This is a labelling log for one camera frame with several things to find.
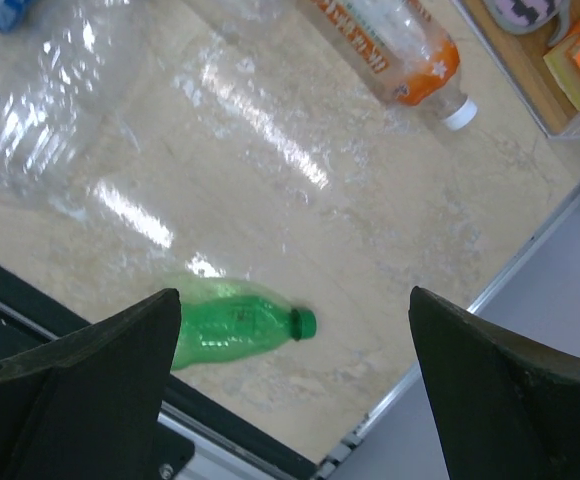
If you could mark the white wire shelf rack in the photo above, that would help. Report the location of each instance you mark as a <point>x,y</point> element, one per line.
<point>520,58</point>

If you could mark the green plastic bottle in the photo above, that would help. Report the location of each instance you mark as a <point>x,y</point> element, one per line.
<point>227,319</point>

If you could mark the purple wavy pattern pouch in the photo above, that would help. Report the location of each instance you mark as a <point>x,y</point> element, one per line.
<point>526,16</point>

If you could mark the slim clear bottle white cap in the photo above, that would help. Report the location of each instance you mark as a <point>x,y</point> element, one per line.
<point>64,71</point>

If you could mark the sponge pack bottom shelf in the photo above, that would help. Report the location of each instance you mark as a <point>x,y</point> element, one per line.
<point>560,63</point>

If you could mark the orange label clear bottle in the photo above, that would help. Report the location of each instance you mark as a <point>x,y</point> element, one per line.
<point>402,53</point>

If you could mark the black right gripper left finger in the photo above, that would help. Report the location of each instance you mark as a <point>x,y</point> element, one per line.
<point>86,406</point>

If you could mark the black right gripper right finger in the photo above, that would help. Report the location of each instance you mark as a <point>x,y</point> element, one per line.
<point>505,406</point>

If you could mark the blue label clear bottle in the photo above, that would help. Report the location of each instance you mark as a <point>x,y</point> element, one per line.
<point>12,13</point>

